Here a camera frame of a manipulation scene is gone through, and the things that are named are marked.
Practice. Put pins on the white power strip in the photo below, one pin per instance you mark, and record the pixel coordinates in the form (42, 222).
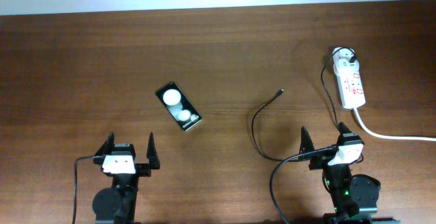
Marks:
(350, 85)

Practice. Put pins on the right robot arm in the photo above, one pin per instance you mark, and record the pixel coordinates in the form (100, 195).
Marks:
(354, 197)

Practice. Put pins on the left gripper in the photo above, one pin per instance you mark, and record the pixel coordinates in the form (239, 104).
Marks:
(144, 169)

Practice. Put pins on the white USB charger adapter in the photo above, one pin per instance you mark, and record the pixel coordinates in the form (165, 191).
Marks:
(345, 64)

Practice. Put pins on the black smartphone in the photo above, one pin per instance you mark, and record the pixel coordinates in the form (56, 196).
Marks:
(178, 106)

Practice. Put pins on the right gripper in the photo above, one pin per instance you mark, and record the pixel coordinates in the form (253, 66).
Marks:
(306, 143)

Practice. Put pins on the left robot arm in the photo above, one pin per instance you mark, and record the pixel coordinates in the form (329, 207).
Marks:
(117, 203)

